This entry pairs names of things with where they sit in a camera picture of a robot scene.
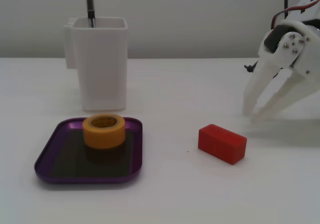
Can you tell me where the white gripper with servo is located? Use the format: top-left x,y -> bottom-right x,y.
243,21 -> 320,123

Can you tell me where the black cable tie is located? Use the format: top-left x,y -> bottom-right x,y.
243,63 -> 260,73

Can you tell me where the red ribbed rectangular cube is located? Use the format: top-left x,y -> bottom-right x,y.
197,123 -> 248,165

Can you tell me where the black ballpoint pen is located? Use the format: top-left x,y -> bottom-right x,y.
86,0 -> 97,29

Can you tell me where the white plastic pen holder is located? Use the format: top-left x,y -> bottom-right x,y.
63,16 -> 129,112

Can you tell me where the yellow tape roll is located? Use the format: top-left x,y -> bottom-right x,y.
82,113 -> 126,150

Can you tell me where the purple metal tray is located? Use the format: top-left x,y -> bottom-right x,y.
34,117 -> 144,185

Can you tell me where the red white black servo cable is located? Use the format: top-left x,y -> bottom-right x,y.
271,2 -> 316,31

